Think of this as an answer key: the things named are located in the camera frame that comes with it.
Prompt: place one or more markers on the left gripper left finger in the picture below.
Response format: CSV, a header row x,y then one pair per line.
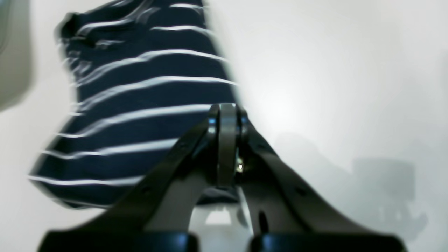
x,y
154,216

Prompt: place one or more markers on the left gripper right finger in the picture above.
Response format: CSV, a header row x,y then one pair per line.
x,y
287,214

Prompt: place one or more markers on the navy white striped T-shirt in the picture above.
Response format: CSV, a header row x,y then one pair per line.
x,y
144,72

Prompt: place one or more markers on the grey plastic bin right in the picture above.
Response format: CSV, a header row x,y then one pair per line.
x,y
15,52

